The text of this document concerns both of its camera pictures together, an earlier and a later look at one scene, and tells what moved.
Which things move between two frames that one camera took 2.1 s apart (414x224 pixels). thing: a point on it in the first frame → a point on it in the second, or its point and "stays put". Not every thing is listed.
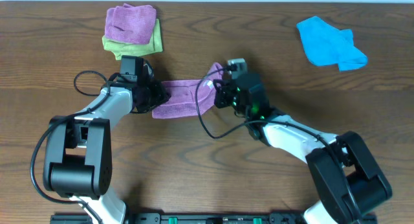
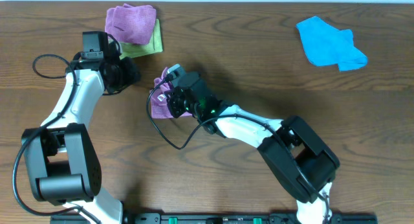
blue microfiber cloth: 325,45 stays put
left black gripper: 158,96 → 130,72
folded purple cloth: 130,23 stays put
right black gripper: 220,94 → 174,103
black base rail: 190,218 stays put
